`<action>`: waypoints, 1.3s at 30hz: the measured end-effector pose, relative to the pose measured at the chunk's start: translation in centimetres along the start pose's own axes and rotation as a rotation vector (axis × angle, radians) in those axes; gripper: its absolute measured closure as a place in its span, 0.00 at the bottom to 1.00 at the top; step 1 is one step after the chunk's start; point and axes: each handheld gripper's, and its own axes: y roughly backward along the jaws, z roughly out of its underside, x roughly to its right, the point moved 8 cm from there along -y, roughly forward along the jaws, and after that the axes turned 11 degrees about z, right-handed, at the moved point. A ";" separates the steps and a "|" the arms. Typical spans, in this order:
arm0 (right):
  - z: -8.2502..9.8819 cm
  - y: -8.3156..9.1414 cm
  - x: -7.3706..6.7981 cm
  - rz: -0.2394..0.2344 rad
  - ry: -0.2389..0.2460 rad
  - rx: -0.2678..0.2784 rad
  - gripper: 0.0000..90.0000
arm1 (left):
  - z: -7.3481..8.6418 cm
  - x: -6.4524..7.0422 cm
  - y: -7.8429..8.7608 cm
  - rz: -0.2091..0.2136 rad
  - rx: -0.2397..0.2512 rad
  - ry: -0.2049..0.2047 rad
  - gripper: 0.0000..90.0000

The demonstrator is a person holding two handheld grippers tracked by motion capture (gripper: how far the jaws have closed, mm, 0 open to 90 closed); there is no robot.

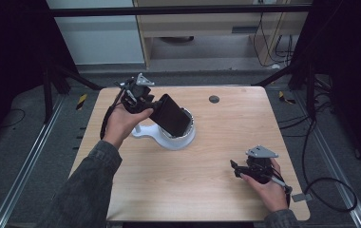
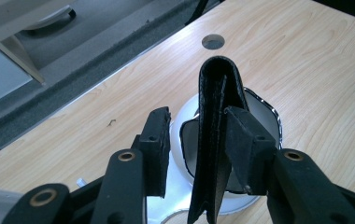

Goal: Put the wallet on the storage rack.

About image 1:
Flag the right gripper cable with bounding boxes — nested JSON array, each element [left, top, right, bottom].
[[268, 165, 294, 209]]

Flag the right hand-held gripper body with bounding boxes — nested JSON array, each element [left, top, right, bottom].
[[239, 144, 279, 185]]

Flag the white round container with handle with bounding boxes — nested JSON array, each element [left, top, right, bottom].
[[131, 107, 198, 152]]

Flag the black metal stand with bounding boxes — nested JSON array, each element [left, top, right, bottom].
[[40, 60, 105, 125], [251, 56, 319, 122]]

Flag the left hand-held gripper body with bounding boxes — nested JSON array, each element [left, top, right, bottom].
[[117, 72, 156, 115]]

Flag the person's right hand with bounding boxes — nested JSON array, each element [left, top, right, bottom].
[[239, 158, 290, 214]]

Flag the black horizontal frame bar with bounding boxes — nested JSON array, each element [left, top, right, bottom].
[[49, 4, 313, 18]]

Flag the black hanging cables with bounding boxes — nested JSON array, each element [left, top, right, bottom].
[[252, 12, 295, 69]]

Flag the white cabinet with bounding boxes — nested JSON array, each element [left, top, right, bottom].
[[46, 0, 146, 67]]

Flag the black looped floor cable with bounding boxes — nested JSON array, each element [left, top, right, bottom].
[[301, 118, 359, 213]]

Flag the light wooden shelf unit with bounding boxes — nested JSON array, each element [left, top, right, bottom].
[[133, 0, 313, 69]]

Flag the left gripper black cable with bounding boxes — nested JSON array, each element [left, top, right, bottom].
[[99, 87, 124, 141]]

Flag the aluminium floor rail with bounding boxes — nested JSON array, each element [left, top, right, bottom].
[[0, 94, 67, 228], [295, 91, 361, 228]]

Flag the person's left hand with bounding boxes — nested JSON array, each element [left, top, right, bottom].
[[102, 105, 155, 150]]

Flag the small grey flat tab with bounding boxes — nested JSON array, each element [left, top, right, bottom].
[[292, 193, 314, 203]]

